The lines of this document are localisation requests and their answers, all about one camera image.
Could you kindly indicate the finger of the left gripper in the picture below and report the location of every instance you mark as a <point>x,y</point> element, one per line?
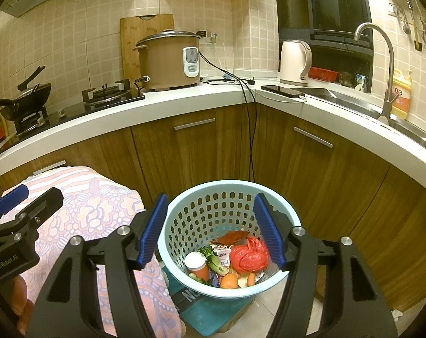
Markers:
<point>41,209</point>
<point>12,199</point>

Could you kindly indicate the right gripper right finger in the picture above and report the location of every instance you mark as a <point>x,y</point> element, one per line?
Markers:
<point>353,304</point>

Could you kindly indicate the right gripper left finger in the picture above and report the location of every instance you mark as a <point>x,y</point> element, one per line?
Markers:
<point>68,303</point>

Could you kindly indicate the red plastic bag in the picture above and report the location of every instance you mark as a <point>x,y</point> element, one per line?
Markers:
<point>253,256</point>

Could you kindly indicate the orange peel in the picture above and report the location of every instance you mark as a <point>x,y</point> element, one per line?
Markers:
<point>229,281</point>
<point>247,280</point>

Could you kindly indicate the orange snack wrapper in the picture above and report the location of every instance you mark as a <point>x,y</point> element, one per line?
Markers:
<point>231,238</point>

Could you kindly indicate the white heart-print paper bag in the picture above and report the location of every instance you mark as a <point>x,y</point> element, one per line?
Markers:
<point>223,254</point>

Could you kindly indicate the person's left hand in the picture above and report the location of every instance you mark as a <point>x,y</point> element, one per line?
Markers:
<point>15,294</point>

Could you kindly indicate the floral pink tablecloth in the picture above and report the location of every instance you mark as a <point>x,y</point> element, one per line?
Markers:
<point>93,207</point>

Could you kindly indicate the black gas stove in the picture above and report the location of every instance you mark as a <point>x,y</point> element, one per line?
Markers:
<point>93,100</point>

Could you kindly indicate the black wok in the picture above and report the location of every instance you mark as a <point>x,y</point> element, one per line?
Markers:
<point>29,101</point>

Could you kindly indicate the pale green vegetable stalk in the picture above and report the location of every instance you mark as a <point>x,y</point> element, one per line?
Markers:
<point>198,279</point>

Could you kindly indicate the teal cardboard box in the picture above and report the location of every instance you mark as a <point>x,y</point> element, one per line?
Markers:
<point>205,314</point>

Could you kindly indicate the white lid orange bottle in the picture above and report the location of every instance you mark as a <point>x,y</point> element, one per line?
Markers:
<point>196,263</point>

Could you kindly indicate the dark green leafy vegetable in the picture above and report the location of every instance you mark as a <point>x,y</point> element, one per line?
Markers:
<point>213,261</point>

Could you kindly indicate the light blue perforated basket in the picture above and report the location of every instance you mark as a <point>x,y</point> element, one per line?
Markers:
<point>210,210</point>

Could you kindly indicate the yellow dish soap bottle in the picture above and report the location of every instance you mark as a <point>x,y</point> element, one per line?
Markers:
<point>401,89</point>

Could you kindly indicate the brown rice cooker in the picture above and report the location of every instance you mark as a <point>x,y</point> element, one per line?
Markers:
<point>169,59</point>

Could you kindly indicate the black smartphone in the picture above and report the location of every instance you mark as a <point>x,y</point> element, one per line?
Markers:
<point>286,92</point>

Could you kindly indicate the white electric kettle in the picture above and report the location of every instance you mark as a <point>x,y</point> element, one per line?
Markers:
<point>295,63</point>

